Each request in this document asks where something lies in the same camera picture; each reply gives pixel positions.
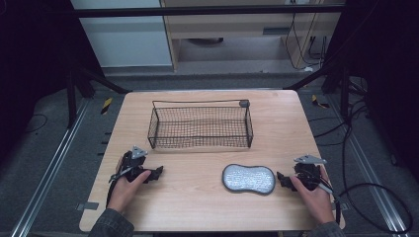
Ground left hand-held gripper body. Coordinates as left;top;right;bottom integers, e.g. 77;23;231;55
115;145;149;184

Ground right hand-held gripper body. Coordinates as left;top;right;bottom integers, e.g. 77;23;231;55
293;154;329;192

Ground person's left hand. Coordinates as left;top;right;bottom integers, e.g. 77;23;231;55
107;169;153;215

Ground person's right hand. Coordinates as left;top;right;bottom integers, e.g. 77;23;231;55
290;167;336;225

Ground silver oval scrubbing sponge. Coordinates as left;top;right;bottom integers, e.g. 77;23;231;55
221;163;277;197

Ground grey tape strip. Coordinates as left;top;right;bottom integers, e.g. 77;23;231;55
75;201;100;212

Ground yellow black striped tape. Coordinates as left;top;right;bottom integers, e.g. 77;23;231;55
310;94;331;110
100;97;114;116

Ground black metal stand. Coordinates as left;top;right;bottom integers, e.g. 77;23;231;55
284;62;369;120
64;63;132;130

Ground white cabinet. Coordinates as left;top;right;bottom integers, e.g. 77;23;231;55
69;0;174;69

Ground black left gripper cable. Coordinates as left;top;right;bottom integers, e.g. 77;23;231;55
105;166;136;208

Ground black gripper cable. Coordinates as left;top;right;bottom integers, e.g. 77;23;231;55
317;179;414;235
105;166;136;208

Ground black floor cable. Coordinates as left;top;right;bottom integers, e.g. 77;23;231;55
307;98;374;148

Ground black wire mesh basket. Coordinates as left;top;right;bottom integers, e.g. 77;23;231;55
146;99;255;150

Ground aluminium floor rail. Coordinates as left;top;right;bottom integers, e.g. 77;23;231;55
324;95;413;237
9;98;91;237

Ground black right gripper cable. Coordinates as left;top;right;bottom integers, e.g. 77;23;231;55
317;179;414;235

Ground black hanging cables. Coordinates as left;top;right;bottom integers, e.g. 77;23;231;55
284;0;330;72

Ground black horizontal frame bar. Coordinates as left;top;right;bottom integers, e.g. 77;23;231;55
73;3;346;19

